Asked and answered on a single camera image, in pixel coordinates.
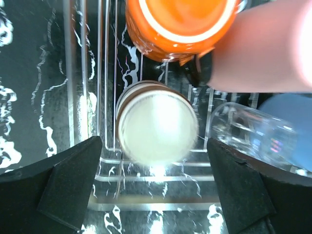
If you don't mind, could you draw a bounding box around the orange cup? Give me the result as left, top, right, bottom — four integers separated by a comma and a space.
125, 0, 241, 87

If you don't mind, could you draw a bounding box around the small clear plastic cup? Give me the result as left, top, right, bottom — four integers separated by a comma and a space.
208, 102, 312, 177

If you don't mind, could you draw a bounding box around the pink plastic cup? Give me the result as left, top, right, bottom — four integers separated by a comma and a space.
208, 0, 312, 93

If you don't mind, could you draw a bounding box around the wire dish rack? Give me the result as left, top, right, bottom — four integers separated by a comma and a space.
61, 0, 271, 211

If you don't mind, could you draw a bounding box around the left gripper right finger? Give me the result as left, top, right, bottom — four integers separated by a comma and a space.
207, 138, 312, 234

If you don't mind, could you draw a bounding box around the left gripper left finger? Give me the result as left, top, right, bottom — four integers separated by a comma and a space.
0, 136, 102, 234

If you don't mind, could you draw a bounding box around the metal cup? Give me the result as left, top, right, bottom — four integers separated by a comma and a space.
116, 80, 199, 166

